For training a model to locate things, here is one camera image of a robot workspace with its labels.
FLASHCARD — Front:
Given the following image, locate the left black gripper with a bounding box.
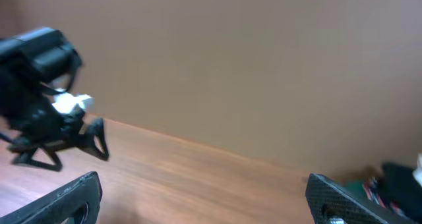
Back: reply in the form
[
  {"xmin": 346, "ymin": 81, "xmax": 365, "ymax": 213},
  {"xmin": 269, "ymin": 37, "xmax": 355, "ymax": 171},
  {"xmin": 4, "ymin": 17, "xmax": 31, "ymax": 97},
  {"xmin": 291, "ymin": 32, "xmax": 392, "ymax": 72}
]
[{"xmin": 1, "ymin": 98, "xmax": 109, "ymax": 171}]

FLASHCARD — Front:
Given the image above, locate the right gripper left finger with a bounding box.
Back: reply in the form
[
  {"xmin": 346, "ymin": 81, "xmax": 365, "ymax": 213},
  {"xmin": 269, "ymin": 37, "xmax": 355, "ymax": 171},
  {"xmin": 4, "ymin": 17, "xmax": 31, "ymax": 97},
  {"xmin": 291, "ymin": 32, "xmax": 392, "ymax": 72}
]
[{"xmin": 1, "ymin": 171, "xmax": 102, "ymax": 224}]

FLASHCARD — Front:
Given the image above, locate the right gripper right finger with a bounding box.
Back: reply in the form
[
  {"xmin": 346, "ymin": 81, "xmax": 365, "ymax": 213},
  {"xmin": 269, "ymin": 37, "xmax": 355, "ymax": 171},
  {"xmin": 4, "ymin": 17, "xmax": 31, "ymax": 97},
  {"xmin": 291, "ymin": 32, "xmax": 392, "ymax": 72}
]
[{"xmin": 305, "ymin": 173, "xmax": 414, "ymax": 224}]

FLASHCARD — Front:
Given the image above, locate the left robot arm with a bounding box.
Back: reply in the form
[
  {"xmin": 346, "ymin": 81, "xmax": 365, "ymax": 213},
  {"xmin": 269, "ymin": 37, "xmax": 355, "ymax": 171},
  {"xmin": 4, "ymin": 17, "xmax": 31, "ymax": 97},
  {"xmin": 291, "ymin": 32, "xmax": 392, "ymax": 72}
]
[{"xmin": 1, "ymin": 27, "xmax": 109, "ymax": 171}]

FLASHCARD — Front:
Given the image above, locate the red plaid shirt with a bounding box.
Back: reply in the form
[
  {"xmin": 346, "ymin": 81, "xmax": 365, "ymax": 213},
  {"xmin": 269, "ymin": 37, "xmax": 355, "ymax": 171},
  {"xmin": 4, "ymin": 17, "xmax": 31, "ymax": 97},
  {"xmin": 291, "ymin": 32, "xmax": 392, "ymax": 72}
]
[{"xmin": 362, "ymin": 177, "xmax": 407, "ymax": 218}]

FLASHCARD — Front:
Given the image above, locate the beige cream garment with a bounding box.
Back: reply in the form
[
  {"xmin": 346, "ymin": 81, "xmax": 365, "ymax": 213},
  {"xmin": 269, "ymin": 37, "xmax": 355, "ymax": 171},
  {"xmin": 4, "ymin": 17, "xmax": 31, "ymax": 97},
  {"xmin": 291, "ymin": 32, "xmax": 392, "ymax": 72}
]
[{"xmin": 412, "ymin": 154, "xmax": 422, "ymax": 186}]

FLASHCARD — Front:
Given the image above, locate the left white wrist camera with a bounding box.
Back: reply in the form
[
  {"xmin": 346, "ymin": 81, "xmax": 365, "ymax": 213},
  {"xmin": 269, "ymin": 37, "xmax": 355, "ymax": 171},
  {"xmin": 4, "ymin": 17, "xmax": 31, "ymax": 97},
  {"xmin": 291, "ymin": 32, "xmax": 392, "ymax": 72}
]
[{"xmin": 52, "ymin": 88, "xmax": 94, "ymax": 115}]

